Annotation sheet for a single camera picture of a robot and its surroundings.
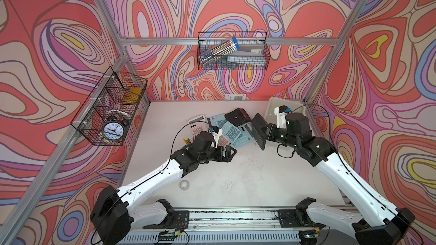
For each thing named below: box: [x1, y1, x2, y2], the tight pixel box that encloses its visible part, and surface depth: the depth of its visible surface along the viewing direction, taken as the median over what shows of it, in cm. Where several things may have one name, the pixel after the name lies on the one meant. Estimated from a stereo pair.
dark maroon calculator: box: [224, 107, 251, 128], surface depth 106 cm
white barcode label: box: [224, 94, 247, 101], surface depth 125 cm
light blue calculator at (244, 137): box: [233, 124, 255, 148], surface depth 100 cm
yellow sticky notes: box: [123, 87, 143, 105], surface depth 82 cm
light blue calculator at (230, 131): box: [220, 121, 242, 145], surface depth 100 cm
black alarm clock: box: [102, 115, 130, 142], surface depth 69 cm
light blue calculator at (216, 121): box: [206, 113, 228, 129], surface depth 107 cm
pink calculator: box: [218, 134, 230, 147], surface depth 98 cm
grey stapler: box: [226, 49, 267, 66], surface depth 90 cm
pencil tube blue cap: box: [198, 35, 241, 67], surface depth 82 cm
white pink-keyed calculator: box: [187, 114, 209, 138], surface depth 107 cm
